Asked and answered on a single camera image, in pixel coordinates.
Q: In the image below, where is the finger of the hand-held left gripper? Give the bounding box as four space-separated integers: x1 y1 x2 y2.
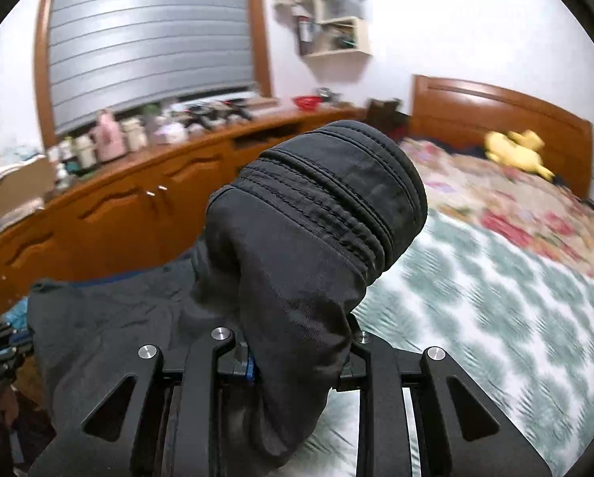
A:
6 339 35 359

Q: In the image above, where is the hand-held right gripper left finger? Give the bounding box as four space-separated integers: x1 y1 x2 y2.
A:
26 327 258 477

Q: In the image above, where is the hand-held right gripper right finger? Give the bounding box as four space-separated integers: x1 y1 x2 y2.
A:
329 315 553 477

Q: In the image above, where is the black zip jacket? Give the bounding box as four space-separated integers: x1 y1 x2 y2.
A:
26 120 429 473

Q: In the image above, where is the green leaf print blanket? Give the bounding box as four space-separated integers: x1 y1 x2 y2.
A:
297 209 594 477

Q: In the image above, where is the cardboard box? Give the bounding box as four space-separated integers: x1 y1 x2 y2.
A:
0 156 54 219

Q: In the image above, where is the wooden desk cabinet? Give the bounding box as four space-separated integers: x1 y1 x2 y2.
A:
0 104 372 319

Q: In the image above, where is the white bottle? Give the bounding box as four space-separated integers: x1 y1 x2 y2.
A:
73 136 94 170
123 119 146 152

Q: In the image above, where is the floral quilt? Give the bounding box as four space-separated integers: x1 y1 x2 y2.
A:
399 136 594 281

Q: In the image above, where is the pink bottle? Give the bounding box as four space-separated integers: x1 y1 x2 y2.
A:
91 109 129 162

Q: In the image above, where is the pink tissue box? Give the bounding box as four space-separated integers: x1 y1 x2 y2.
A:
155 122 186 145

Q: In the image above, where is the dark wooden chair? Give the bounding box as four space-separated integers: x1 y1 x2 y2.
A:
367 99 410 135

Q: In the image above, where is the yellow plush toy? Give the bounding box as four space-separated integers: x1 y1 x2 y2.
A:
485 129 556 182

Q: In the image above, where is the wooden bed headboard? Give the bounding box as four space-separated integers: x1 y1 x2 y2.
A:
410 74 593 200

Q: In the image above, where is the grey window blind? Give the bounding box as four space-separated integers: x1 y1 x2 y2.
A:
46 0 258 135

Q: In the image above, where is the black tripod mount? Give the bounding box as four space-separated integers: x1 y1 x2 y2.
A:
185 104 218 132
217 99 253 122

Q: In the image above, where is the white wall shelf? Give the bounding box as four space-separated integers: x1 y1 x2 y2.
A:
294 0 372 59

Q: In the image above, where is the wooden window frame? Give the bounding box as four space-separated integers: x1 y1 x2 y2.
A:
33 0 273 150

